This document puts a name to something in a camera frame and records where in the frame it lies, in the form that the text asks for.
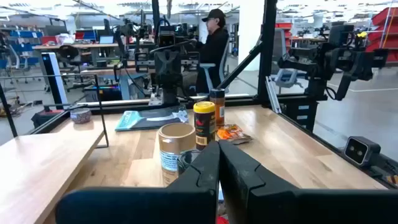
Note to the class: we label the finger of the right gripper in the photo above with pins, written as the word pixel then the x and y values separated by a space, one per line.
pixel 174 67
pixel 161 67

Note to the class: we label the grey office chair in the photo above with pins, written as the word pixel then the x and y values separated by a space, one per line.
pixel 207 66

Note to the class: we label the black table-level camera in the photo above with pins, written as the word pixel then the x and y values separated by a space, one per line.
pixel 360 151

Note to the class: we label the person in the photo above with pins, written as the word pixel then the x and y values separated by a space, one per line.
pixel 214 46

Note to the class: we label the wooden desk blue legs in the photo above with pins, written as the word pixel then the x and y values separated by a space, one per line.
pixel 124 84

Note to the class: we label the white and black tower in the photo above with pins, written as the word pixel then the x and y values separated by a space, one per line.
pixel 54 77

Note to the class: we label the computer case with coloured lights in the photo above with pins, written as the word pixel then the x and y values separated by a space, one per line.
pixel 102 91

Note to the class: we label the laptop screen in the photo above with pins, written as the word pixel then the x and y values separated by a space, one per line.
pixel 106 39

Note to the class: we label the red smoked paprika tin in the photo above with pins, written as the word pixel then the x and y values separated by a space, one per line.
pixel 222 220

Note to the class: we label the tall grey-lid spice jar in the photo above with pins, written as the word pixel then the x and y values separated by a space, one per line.
pixel 174 146

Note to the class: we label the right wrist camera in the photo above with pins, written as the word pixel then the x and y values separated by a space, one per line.
pixel 167 39

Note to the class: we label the black and red tool case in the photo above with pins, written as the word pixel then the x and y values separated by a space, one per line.
pixel 46 117

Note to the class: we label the silver metal bracket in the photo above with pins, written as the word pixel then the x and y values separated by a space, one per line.
pixel 273 93

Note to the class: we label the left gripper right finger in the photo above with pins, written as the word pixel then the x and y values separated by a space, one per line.
pixel 280 208

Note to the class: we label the background black robot arm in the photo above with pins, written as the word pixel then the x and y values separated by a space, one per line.
pixel 124 34

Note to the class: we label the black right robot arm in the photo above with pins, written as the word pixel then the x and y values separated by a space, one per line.
pixel 169 97

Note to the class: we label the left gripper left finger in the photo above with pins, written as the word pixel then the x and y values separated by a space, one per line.
pixel 155 205

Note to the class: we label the red storage bins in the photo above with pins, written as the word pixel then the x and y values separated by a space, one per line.
pixel 283 29

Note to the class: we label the black office chair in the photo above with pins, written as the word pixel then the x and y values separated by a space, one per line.
pixel 70 57

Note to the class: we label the yellow lid spice jar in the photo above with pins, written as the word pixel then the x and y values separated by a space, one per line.
pixel 204 124

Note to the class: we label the red storage bins rack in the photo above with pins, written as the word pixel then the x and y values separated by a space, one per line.
pixel 385 31

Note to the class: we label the orange seasoning packet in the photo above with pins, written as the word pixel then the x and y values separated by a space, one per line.
pixel 231 133

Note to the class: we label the orange spice jar black lid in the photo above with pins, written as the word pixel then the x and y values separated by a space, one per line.
pixel 219 109

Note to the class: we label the blue storage bins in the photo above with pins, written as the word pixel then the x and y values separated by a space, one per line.
pixel 26 34

